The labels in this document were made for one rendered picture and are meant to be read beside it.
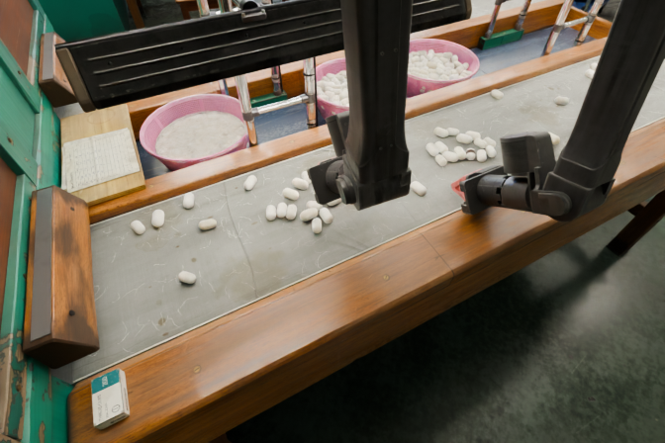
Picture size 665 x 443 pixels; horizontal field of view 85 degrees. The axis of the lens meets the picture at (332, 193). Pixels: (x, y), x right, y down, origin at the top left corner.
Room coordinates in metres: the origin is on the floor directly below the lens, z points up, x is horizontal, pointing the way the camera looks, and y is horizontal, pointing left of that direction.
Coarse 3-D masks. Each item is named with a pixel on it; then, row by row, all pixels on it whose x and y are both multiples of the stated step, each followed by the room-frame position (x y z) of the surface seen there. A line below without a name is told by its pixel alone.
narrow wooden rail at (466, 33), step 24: (552, 0) 1.54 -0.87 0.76; (456, 24) 1.31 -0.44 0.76; (480, 24) 1.32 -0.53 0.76; (504, 24) 1.38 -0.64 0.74; (528, 24) 1.44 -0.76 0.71; (552, 24) 1.51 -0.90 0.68; (456, 48) 1.28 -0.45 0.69; (264, 72) 0.98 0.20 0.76; (288, 72) 0.98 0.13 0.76; (168, 96) 0.85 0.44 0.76; (288, 96) 0.98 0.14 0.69; (144, 120) 0.79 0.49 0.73; (168, 120) 0.82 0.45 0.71
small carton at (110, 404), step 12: (120, 372) 0.15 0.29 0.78; (96, 384) 0.14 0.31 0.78; (108, 384) 0.14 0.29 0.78; (120, 384) 0.14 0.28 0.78; (96, 396) 0.13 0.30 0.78; (108, 396) 0.13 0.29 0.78; (120, 396) 0.13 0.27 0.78; (96, 408) 0.11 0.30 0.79; (108, 408) 0.11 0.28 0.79; (120, 408) 0.11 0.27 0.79; (96, 420) 0.10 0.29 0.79; (108, 420) 0.10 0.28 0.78
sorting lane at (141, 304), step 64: (576, 64) 1.07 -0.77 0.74; (512, 128) 0.75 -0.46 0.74; (640, 128) 0.75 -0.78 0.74; (192, 192) 0.52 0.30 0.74; (256, 192) 0.52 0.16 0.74; (448, 192) 0.52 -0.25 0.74; (128, 256) 0.36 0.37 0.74; (192, 256) 0.36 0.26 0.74; (256, 256) 0.36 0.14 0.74; (320, 256) 0.36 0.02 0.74; (128, 320) 0.24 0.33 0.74; (192, 320) 0.24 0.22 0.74
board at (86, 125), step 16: (96, 112) 0.76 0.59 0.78; (112, 112) 0.76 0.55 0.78; (128, 112) 0.77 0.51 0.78; (64, 128) 0.70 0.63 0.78; (80, 128) 0.70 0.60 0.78; (96, 128) 0.70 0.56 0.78; (112, 128) 0.70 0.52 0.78; (128, 128) 0.70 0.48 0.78; (128, 176) 0.53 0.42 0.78; (80, 192) 0.49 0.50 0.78; (96, 192) 0.49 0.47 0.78; (112, 192) 0.49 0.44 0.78; (128, 192) 0.50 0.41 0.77
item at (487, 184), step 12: (468, 180) 0.46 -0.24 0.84; (480, 180) 0.46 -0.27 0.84; (492, 180) 0.45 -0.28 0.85; (504, 180) 0.43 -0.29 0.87; (468, 192) 0.45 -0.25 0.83; (480, 192) 0.44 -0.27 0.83; (492, 192) 0.43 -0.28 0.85; (468, 204) 0.43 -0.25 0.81; (480, 204) 0.44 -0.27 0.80; (492, 204) 0.42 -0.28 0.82
